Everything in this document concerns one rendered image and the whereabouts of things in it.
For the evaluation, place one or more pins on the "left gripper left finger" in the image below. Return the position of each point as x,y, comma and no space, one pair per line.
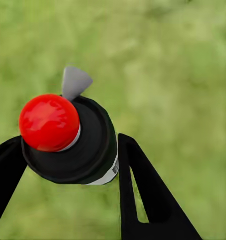
12,166

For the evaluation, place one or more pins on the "pesticide atomizer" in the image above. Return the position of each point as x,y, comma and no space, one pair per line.
69,138

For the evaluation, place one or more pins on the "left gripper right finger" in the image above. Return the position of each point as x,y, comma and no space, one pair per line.
167,221

